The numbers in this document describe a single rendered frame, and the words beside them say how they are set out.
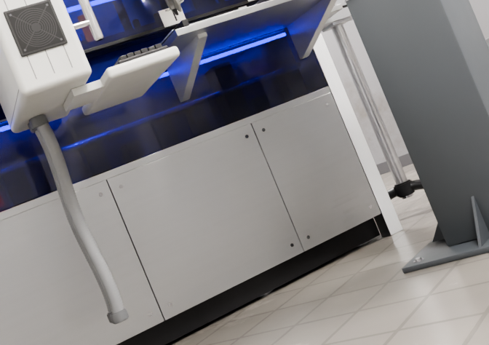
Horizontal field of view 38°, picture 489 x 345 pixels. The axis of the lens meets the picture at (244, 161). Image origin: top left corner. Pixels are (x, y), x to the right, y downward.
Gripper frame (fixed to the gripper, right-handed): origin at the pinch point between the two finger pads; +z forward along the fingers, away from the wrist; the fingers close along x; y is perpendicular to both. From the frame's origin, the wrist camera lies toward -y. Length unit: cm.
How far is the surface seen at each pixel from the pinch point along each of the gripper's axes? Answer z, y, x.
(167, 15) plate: -4.2, 5.1, 20.4
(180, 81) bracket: 19.6, -2.5, 13.2
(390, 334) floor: 98, -14, -73
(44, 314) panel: 72, -69, 20
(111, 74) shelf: 20, -38, -35
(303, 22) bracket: 15, 47, 9
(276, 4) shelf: 11.9, 22.9, -19.5
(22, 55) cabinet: 9, -56, -35
